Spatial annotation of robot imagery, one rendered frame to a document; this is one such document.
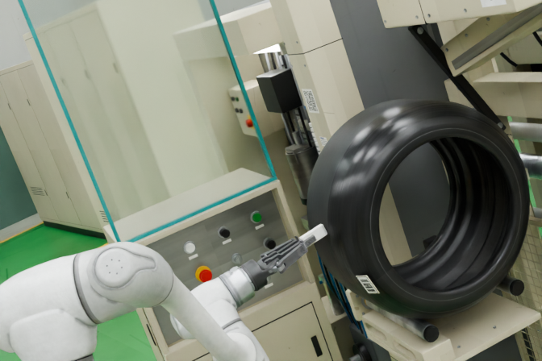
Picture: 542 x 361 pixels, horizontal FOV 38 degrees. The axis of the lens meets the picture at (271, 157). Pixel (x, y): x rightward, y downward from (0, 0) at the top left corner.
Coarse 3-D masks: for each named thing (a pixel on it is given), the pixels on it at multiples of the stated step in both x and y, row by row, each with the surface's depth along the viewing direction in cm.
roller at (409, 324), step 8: (368, 304) 232; (384, 312) 222; (392, 320) 219; (400, 320) 214; (408, 320) 210; (416, 320) 208; (424, 320) 208; (408, 328) 210; (416, 328) 206; (424, 328) 203; (432, 328) 203; (424, 336) 202; (432, 336) 203
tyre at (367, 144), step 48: (336, 144) 207; (384, 144) 193; (432, 144) 230; (480, 144) 201; (336, 192) 196; (480, 192) 231; (528, 192) 211; (336, 240) 197; (480, 240) 228; (384, 288) 196; (432, 288) 225; (480, 288) 205
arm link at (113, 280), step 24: (96, 264) 132; (120, 264) 131; (144, 264) 134; (168, 264) 146; (96, 288) 132; (120, 288) 131; (144, 288) 134; (168, 288) 144; (96, 312) 135; (120, 312) 137
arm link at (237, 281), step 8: (232, 272) 193; (240, 272) 192; (224, 280) 191; (232, 280) 191; (240, 280) 191; (248, 280) 192; (232, 288) 190; (240, 288) 191; (248, 288) 191; (232, 296) 191; (240, 296) 191; (248, 296) 192; (240, 304) 192
